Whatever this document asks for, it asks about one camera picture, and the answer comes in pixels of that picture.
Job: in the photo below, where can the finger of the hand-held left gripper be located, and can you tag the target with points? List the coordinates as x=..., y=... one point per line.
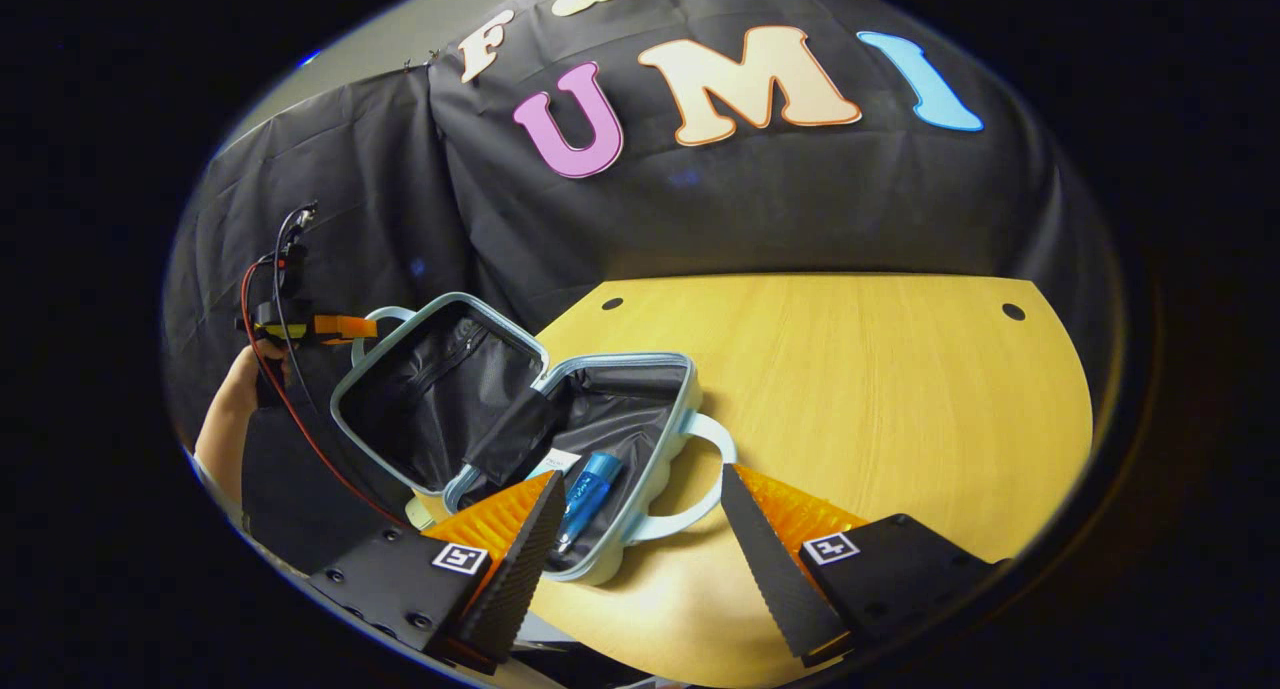
x=348, y=327

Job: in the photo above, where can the white skin care sachet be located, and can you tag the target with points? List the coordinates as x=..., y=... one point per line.
x=555, y=462

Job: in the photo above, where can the black backdrop cloth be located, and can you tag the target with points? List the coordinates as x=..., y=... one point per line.
x=800, y=199

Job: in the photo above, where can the pale green object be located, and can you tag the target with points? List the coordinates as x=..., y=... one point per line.
x=422, y=511

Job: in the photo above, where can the light blue suitcase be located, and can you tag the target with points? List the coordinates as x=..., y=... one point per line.
x=440, y=389

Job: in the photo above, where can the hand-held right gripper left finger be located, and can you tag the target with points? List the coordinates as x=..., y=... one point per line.
x=520, y=569

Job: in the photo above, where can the blue skin care tube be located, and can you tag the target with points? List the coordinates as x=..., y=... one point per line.
x=590, y=489

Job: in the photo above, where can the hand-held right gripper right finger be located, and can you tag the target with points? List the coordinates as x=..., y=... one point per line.
x=770, y=569

